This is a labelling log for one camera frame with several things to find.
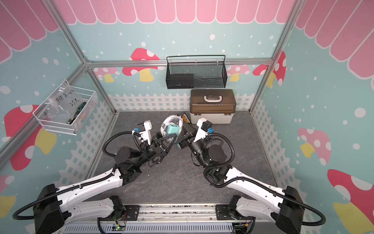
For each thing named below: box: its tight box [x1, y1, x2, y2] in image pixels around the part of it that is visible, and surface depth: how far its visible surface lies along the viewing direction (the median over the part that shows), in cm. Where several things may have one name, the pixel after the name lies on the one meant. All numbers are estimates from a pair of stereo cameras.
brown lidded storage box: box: [189, 88, 237, 124], surface depth 102 cm
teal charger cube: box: [166, 123, 180, 135], surface depth 57 cm
